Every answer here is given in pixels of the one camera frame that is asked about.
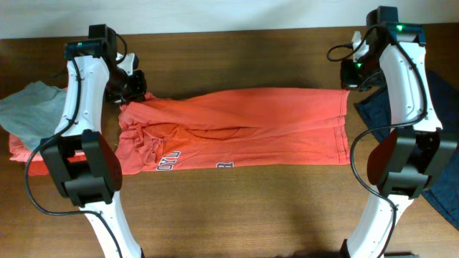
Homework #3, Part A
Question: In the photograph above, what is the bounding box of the orange red t-shirt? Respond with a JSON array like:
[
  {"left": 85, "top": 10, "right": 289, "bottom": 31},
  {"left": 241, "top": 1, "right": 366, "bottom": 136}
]
[{"left": 115, "top": 87, "right": 349, "bottom": 175}]

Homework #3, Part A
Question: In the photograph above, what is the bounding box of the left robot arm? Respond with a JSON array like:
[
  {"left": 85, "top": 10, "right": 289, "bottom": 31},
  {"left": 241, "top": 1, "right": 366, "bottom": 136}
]
[{"left": 39, "top": 38, "right": 144, "bottom": 257}]

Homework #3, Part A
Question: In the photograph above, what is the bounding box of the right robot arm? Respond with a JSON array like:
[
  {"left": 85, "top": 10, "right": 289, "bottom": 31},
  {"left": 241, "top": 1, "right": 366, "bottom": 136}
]
[{"left": 339, "top": 21, "right": 457, "bottom": 257}]

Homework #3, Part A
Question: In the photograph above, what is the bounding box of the navy blue garment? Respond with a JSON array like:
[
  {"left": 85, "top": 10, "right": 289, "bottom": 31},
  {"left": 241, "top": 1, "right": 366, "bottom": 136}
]
[{"left": 354, "top": 70, "right": 459, "bottom": 230}]

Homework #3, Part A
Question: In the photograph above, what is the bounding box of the folded grey garment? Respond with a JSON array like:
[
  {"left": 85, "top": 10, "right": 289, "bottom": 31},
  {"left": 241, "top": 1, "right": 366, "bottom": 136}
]
[{"left": 0, "top": 80, "right": 68, "bottom": 151}]

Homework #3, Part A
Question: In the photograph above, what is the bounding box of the folded orange garment stack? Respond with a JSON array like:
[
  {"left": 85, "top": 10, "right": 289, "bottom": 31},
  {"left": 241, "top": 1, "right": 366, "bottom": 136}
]
[{"left": 8, "top": 85, "right": 90, "bottom": 177}]

